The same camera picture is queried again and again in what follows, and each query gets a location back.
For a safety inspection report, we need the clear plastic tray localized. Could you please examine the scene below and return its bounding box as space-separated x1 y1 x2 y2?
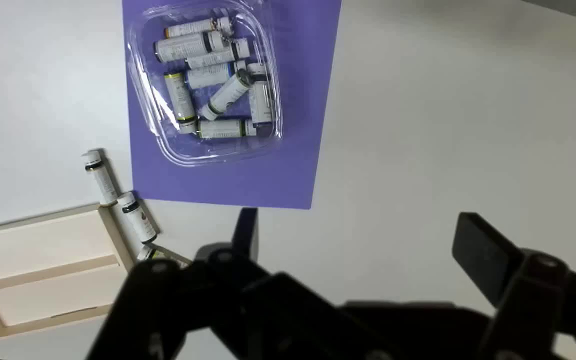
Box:
124 0 285 169

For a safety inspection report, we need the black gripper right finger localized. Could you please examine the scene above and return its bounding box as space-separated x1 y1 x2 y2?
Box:
452 213 523 307

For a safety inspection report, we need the wooden canvas frame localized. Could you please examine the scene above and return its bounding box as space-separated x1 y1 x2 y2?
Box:
0 205 174 339

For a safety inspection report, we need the white bottle in tray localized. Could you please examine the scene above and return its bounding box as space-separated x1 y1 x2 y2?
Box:
186 38 251 71
249 63 272 124
199 121 256 141
165 16 233 38
155 33 227 63
165 73 196 135
200 71 253 121
186 60 246 91

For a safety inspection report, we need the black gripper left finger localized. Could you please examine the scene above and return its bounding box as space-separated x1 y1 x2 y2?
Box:
233 208 259 261

